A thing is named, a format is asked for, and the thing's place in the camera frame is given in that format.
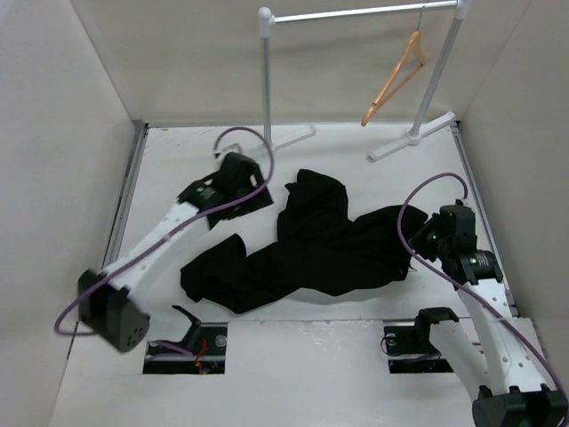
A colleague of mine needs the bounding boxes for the black trousers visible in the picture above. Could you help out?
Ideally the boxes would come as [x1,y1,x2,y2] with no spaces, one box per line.
[180,169,428,314]

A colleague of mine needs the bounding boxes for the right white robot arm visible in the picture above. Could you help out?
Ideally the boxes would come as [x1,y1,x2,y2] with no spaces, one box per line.
[411,201,568,426]

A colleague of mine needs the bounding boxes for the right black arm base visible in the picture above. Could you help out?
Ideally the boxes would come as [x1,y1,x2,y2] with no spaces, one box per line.
[381,325,453,375]

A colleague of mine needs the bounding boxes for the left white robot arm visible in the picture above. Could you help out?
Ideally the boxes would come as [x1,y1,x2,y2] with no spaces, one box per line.
[77,152,273,353]

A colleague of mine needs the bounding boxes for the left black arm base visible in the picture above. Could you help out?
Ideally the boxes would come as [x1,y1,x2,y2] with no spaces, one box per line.
[142,305,228,375]

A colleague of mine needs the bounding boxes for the wooden clothes hanger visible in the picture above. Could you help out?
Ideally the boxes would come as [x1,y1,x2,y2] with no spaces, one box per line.
[360,6,427,126]

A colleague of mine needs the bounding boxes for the white clothes rack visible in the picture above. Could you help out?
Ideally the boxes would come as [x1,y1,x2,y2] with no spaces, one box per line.
[217,0,473,169]

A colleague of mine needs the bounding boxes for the right metal table rail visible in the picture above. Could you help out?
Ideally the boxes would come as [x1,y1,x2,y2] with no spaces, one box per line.
[450,121,520,318]

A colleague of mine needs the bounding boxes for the metal table rail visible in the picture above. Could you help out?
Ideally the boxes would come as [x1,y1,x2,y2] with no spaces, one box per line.
[450,121,520,318]
[101,120,148,267]

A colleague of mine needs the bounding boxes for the left metal table rail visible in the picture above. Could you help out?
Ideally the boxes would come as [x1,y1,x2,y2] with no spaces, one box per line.
[101,120,148,267]

